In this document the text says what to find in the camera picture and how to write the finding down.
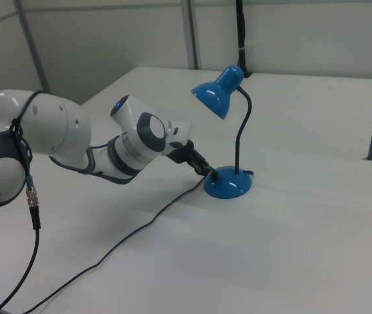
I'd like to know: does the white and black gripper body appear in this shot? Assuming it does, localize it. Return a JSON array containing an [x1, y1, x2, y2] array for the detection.
[[164, 120, 195, 164]]

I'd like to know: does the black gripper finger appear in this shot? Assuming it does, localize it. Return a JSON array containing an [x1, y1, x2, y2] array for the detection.
[[185, 154, 211, 177], [190, 141, 219, 181]]

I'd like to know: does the blue gooseneck desk lamp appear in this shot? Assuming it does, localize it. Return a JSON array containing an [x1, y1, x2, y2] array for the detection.
[[191, 65, 255, 200]]

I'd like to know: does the white side table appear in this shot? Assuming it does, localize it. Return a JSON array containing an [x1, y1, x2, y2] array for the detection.
[[80, 66, 372, 161]]

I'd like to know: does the black pole with white band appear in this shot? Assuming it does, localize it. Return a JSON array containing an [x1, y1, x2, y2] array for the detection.
[[235, 0, 253, 79]]

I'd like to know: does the black lamp power cord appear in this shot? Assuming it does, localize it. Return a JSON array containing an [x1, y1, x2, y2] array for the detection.
[[18, 178, 212, 314]]

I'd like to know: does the grey metal partition post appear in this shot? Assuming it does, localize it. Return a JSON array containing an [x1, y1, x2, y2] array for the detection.
[[180, 0, 200, 71]]

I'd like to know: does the black robot cable with connector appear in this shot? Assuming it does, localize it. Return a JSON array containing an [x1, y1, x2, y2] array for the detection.
[[0, 90, 48, 314]]

